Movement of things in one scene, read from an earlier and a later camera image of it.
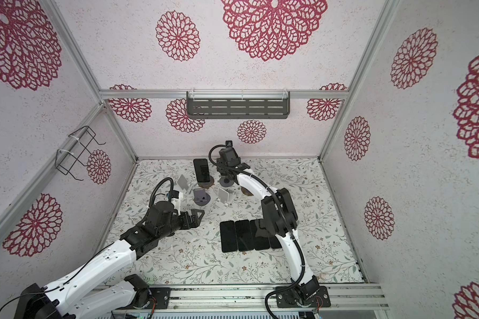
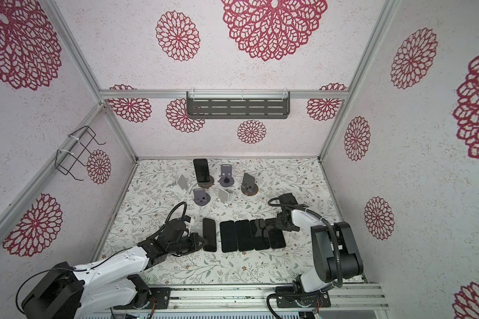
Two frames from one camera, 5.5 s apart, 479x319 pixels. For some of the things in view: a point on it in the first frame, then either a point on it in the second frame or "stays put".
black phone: (243, 235) stays put
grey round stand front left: (201, 197) stays put
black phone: (228, 236) stays put
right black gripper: (221, 166) → (279, 224)
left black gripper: (195, 220) → (195, 244)
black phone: (201, 169) stays put
